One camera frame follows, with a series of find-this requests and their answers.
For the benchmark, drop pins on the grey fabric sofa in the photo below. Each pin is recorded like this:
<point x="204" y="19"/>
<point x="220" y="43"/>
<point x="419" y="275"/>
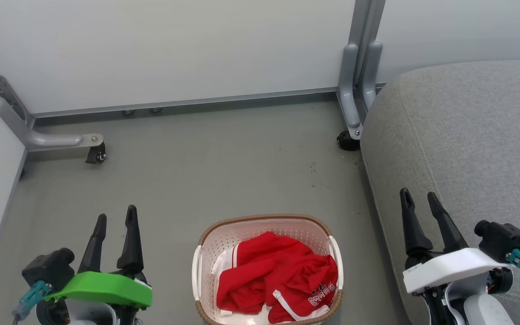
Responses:
<point x="467" y="149"/>

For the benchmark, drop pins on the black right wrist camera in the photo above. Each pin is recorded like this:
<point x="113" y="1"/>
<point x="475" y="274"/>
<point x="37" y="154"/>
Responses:
<point x="503" y="239"/>

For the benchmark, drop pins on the grey partition post double foot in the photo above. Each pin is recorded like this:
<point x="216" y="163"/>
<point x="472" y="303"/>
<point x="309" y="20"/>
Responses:
<point x="352" y="67"/>

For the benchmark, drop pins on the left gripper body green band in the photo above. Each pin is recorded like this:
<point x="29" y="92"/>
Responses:
<point x="102" y="288"/>

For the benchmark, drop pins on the grey partition bottom rail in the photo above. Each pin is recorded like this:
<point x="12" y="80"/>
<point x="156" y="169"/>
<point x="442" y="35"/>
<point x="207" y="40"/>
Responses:
<point x="188" y="103"/>

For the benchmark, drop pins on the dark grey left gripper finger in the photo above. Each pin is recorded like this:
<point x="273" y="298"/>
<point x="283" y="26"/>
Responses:
<point x="94" y="253"/>
<point x="131" y="248"/>

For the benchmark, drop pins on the black caster wheel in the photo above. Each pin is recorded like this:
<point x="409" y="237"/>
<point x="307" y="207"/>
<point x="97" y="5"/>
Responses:
<point x="96" y="153"/>
<point x="346" y="141"/>

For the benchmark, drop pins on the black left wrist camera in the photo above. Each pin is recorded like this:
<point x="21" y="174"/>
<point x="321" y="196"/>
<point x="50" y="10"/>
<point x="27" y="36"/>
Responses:
<point x="48" y="270"/>

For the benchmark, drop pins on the red and white jersey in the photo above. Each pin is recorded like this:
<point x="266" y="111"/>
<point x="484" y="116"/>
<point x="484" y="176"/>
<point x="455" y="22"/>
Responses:
<point x="260" y="266"/>

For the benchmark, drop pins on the teal left camera connector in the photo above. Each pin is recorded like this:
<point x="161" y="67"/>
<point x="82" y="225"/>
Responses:
<point x="32" y="295"/>

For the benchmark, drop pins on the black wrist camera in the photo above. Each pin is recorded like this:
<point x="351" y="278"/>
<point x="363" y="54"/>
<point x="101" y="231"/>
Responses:
<point x="48" y="270"/>
<point x="503" y="239"/>

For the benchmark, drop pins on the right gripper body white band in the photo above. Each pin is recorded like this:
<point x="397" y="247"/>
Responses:
<point x="454" y="266"/>

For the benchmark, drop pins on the grey partition foot with bolt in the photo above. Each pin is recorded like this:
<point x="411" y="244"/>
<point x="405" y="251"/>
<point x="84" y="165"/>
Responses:
<point x="43" y="139"/>

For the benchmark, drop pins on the white perforated laundry basket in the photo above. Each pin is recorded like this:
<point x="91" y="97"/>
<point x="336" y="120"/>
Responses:
<point x="246" y="232"/>

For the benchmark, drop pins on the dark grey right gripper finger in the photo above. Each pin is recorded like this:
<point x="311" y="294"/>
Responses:
<point x="449" y="234"/>
<point x="414" y="234"/>

